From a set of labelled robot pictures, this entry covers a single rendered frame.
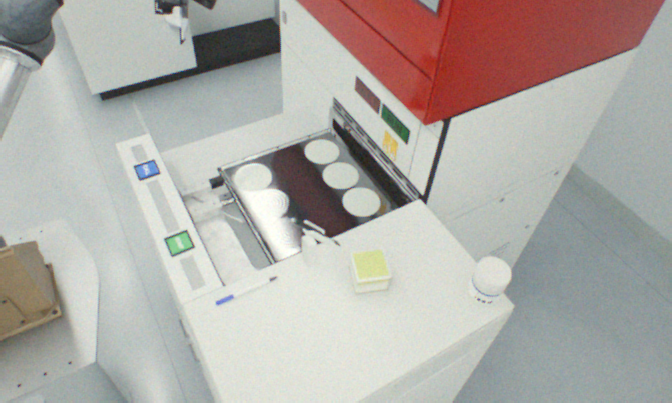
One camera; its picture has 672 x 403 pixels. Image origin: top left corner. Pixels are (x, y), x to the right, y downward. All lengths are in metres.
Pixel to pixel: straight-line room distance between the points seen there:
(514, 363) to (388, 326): 1.21
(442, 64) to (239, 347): 0.68
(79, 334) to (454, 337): 0.83
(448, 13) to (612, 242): 2.03
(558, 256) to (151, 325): 1.85
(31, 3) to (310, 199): 0.79
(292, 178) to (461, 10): 0.68
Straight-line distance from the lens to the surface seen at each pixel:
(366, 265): 1.05
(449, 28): 0.94
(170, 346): 2.16
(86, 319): 1.32
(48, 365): 1.30
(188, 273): 1.15
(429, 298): 1.12
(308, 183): 1.36
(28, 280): 1.23
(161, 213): 1.27
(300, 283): 1.10
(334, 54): 1.45
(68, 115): 3.23
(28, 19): 1.34
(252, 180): 1.38
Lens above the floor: 1.91
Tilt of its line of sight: 47 degrees down
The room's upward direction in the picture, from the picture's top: 5 degrees clockwise
